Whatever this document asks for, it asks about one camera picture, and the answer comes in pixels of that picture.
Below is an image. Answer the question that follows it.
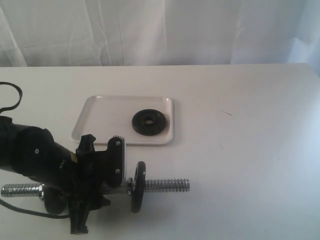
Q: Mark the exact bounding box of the white backdrop curtain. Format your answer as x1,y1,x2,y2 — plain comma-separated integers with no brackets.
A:
0,0,320,69

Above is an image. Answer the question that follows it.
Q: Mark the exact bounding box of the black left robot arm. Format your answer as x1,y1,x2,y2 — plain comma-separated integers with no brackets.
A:
0,116,111,235

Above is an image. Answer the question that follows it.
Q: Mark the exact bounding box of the white rectangular tray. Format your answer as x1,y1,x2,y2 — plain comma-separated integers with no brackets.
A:
71,95,174,146

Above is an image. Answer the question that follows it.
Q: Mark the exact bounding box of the chrome threaded dumbbell bar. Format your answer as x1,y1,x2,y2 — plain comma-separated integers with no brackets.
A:
0,177,190,200

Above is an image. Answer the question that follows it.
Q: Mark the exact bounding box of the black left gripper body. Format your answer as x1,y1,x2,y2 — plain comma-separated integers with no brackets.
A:
59,148,111,210

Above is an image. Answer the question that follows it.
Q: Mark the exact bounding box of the mounted black weight plate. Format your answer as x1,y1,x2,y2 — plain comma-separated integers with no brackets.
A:
130,161,146,213
43,186,67,216

